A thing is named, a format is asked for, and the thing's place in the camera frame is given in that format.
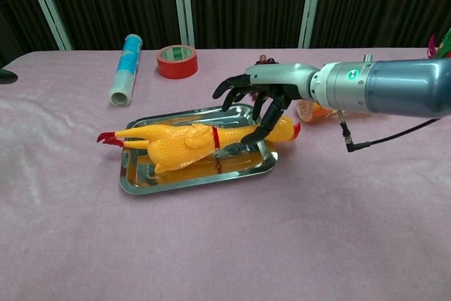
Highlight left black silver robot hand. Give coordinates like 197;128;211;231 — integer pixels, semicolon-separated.
0;68;19;85

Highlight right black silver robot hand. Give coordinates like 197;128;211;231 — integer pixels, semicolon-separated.
212;62;315;145

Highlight yellow rubber chicken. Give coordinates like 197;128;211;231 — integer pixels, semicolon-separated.
97;116;303;175

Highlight rectangular stainless steel tray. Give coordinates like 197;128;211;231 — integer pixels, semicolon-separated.
119;103;280;196

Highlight dark purple grape bunch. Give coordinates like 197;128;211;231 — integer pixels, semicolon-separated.
245;54;279;102

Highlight orange drink plastic bottle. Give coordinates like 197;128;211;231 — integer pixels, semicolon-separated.
295;99;340;127

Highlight red tape roll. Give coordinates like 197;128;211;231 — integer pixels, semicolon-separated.
156;44;199;80

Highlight blue cling film roll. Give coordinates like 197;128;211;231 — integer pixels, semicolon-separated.
108;33;144;108

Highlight colourful feather shuttlecock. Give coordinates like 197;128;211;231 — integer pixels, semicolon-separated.
427;27;451;60

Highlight pink table cloth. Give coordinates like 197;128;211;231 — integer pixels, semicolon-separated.
0;47;451;301

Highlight white metal frame post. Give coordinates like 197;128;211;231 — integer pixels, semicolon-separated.
298;0;326;49
171;0;196;49
20;0;74;51

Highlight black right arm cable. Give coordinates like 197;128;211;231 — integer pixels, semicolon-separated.
337;109;444;154

